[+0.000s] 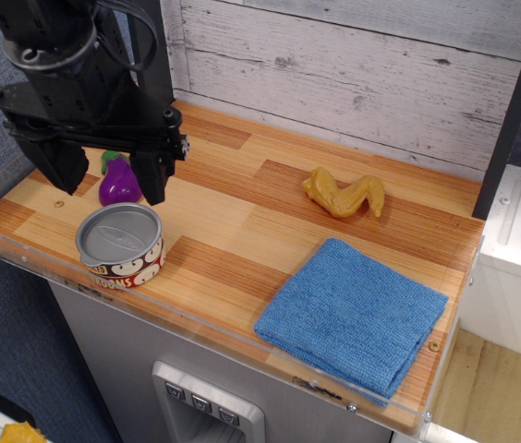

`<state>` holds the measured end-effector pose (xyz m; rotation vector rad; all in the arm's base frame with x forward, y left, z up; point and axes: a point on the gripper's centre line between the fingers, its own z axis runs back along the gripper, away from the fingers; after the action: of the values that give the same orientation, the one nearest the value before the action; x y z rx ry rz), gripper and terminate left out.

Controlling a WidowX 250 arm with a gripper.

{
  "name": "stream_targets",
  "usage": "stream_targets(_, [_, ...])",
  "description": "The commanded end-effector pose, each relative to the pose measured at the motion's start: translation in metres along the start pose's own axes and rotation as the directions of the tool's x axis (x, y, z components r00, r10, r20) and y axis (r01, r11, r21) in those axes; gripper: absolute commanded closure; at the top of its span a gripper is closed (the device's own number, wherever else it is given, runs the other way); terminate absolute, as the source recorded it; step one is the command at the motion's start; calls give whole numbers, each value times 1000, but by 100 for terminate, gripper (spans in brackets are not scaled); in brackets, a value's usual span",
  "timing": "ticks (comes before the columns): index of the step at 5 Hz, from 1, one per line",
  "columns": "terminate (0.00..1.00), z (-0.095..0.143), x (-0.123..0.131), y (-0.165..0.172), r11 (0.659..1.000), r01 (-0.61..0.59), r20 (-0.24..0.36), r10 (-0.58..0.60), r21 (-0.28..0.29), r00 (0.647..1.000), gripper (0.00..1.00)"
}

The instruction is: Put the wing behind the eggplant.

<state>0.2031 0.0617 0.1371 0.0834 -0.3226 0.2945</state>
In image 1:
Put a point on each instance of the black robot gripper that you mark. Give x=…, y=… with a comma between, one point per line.
x=81, y=97

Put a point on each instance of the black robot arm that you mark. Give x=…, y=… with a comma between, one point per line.
x=51, y=25

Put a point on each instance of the purple toy eggplant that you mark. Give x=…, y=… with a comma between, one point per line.
x=119, y=184

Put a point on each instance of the toy mushroom can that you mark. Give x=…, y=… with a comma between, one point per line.
x=122, y=243

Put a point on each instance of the grey toy fridge cabinet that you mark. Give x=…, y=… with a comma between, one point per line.
x=121, y=349

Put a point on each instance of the silver dispenser button panel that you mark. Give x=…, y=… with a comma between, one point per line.
x=197, y=411

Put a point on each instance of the yellow object at corner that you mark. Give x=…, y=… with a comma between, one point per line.
x=21, y=433

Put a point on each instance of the blue folded cloth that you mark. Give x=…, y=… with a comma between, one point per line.
x=353, y=318

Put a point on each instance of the black vertical post left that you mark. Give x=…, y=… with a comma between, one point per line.
x=155, y=79

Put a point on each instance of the black vertical post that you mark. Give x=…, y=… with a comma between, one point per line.
x=500, y=156
x=155, y=79

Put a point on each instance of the black vertical post right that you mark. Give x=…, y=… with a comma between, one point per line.
x=500, y=156

